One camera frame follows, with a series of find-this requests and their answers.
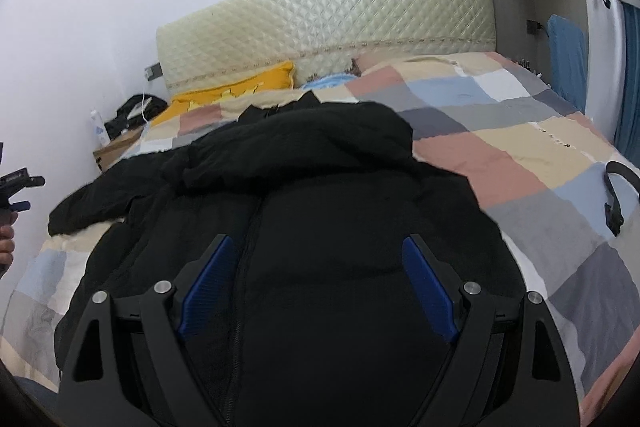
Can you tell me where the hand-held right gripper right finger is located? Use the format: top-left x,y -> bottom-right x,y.
402,234 -> 583,427

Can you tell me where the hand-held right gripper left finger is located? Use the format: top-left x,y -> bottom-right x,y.
55,234 -> 238,427

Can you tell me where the black padded jacket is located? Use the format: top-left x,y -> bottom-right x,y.
47,91 -> 526,427

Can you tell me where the person's left hand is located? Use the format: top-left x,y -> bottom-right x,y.
0,213 -> 17,274

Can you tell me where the white plastic bottle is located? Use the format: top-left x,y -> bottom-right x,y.
90,109 -> 111,152

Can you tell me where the wooden nightstand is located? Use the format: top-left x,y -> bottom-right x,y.
92,124 -> 151,172

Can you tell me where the black bag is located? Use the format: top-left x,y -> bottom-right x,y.
103,94 -> 168,140

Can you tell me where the checkered patchwork blanket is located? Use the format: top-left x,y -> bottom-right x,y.
0,52 -> 640,423

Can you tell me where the black belt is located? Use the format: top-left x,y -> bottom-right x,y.
602,161 -> 640,237

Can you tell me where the yellow pillow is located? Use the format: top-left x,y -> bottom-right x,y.
150,61 -> 296,128

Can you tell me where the light blue pillow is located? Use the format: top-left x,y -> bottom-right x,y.
300,73 -> 358,90

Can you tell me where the pink pillow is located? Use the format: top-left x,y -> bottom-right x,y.
352,52 -> 426,76

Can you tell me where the blue towel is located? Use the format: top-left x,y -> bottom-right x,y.
545,13 -> 589,112

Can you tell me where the blue curtain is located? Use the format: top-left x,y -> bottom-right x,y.
612,2 -> 640,158

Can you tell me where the cream quilted headboard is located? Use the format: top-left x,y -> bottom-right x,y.
156,0 -> 496,90

